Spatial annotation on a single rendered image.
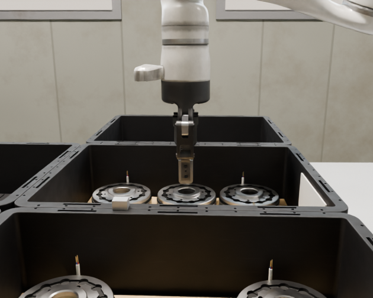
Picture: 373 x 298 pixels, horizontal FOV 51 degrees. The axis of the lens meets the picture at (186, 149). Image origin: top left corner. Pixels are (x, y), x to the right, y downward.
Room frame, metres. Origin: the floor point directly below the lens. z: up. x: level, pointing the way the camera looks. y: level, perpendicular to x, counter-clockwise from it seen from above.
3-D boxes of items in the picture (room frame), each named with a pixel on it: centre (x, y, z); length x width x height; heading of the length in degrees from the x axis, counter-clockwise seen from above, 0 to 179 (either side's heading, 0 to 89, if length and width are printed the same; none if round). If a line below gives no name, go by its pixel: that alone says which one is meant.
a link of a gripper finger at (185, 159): (0.56, 0.00, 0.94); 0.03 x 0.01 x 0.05; 179
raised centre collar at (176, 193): (0.63, 0.00, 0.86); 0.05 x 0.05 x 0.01
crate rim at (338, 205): (0.56, 0.00, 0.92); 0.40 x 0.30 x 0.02; 88
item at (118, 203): (0.42, 0.08, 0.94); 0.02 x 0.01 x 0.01; 88
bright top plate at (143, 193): (0.63, 0.11, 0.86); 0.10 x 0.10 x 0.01
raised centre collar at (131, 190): (0.63, 0.11, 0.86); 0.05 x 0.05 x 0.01
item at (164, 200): (0.63, 0.00, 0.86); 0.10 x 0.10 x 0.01
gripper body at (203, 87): (0.60, 0.00, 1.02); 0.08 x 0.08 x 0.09
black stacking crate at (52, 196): (0.56, 0.00, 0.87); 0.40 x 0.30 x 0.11; 88
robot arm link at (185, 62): (0.60, 0.02, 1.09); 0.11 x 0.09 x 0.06; 89
